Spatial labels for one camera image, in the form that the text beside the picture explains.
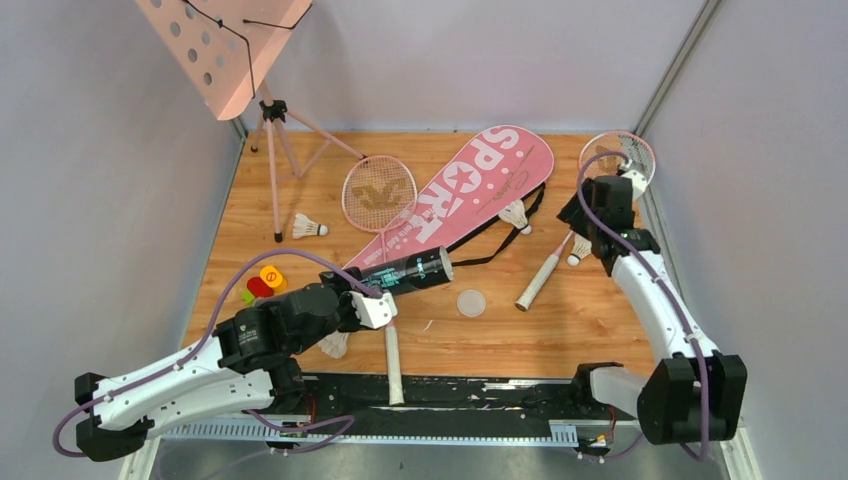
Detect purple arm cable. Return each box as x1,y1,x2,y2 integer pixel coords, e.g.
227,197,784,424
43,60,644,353
52,248,386,460
576,150,713,462

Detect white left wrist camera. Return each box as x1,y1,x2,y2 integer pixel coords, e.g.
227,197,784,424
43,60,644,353
351,291,398,330

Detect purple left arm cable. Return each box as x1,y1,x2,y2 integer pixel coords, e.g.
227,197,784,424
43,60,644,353
52,248,386,460

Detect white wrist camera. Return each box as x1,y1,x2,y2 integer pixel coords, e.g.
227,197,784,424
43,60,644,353
351,291,398,330
620,170,650,202

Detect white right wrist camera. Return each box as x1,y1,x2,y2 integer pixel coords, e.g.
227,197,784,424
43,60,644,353
620,170,650,202

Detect colourful toy blocks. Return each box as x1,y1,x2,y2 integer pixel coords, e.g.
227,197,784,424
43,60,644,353
241,265,288,306

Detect black shuttlecock tube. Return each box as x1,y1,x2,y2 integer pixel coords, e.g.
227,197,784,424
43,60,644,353
347,246,454,296

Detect pink badminton racket left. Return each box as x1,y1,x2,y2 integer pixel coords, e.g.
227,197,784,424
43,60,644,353
341,154,419,407

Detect pink badminton racket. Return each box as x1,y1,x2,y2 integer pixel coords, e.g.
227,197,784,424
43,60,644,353
515,130,656,311
341,154,419,407

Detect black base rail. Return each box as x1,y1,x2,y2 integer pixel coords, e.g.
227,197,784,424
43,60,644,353
291,373,629,439

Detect pink badminton racket right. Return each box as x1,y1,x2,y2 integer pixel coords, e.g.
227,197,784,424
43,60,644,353
515,130,656,311

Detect pink music stand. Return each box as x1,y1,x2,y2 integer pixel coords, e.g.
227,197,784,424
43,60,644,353
136,0,366,243

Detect translucent tube lid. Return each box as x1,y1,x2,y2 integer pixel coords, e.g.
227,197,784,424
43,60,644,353
456,289,487,318

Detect white shuttlecock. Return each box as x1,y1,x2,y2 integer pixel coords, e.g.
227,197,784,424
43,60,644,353
498,199,532,235
292,213,329,239
567,234,592,266
317,331,349,359

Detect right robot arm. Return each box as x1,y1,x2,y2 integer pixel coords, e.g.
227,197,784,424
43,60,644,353
557,176,748,445

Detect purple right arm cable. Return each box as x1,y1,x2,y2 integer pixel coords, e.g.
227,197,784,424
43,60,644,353
576,150,713,462

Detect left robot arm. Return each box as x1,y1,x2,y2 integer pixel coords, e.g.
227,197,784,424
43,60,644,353
75,274,365,462

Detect pink racket cover bag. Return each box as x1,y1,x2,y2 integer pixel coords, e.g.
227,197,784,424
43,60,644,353
346,125,555,269

